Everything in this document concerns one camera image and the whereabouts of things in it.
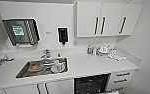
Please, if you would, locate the stainless steel dishwasher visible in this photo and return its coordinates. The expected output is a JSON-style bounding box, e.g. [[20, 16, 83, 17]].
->
[[73, 73, 111, 94]]

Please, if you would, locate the stack of white bowls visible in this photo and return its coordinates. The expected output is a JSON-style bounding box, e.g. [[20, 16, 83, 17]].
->
[[96, 45, 112, 57]]

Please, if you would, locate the blue dish soap bottle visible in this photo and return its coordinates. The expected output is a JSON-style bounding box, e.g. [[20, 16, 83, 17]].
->
[[86, 45, 93, 56]]

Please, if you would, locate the small chrome sink knob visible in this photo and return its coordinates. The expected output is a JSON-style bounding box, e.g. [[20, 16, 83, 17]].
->
[[56, 50, 62, 58]]

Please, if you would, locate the white plate with cup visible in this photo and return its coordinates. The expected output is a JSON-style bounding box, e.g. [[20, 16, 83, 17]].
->
[[51, 59, 66, 74]]

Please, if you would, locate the chrome sink faucet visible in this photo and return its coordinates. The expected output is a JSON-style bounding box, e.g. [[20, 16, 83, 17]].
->
[[40, 48, 52, 61]]

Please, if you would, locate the clear food container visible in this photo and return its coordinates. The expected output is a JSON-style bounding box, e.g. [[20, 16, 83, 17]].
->
[[27, 61, 43, 73]]

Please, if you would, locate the white drawer unit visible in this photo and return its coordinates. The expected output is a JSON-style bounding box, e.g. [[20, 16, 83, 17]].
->
[[109, 69, 133, 93]]

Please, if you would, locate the steel paper towel dispenser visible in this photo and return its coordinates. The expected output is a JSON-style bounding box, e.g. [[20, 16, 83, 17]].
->
[[1, 18, 41, 47]]

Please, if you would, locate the stainless steel sink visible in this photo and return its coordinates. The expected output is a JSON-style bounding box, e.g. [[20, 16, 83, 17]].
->
[[15, 56, 69, 80]]

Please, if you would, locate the black wall soap dispenser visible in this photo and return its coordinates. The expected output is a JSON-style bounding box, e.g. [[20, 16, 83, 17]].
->
[[57, 26, 70, 46]]

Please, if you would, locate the small wall label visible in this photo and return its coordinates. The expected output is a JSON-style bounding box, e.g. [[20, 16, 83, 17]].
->
[[45, 31, 53, 35]]

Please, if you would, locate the white wall cabinet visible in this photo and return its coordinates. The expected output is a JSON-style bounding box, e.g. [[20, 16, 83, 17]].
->
[[74, 2, 144, 39]]

